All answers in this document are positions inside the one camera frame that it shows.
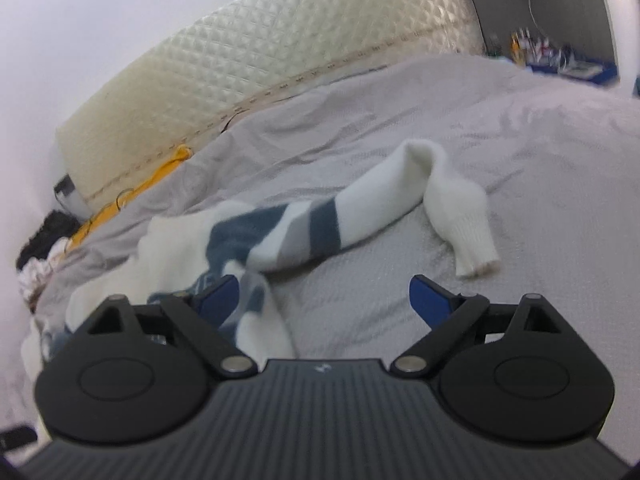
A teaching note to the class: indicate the black wall socket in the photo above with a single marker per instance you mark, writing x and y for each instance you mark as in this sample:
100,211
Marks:
64,186

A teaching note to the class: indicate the yellow cloth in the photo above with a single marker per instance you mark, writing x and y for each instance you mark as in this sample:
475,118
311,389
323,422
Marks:
100,220

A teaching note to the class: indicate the clutter of small bedside things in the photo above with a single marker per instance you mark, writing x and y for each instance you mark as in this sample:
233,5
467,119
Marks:
545,52

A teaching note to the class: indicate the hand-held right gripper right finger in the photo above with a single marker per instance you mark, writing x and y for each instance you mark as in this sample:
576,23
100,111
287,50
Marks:
424,301

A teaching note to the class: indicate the black fuzzy garment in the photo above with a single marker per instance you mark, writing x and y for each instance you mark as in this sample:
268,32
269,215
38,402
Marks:
47,235

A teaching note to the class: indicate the white sweater with blue stripes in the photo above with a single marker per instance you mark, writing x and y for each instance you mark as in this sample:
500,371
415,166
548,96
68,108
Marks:
380,195

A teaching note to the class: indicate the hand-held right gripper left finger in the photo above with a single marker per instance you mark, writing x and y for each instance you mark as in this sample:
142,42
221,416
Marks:
220,296

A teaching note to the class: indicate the cream quilted mattress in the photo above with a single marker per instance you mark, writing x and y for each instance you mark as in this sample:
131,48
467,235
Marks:
250,60

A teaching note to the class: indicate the grey bed sheet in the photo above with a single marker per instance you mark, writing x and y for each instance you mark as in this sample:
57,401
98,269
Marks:
525,170

